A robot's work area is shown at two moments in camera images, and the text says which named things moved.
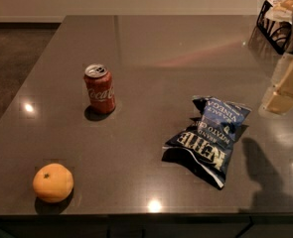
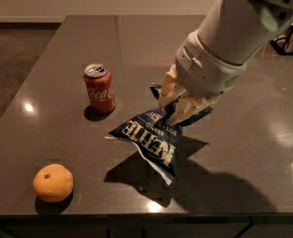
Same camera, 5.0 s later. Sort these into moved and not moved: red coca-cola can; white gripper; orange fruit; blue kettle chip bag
Moved: blue kettle chip bag; white gripper
Not moved: orange fruit; red coca-cola can
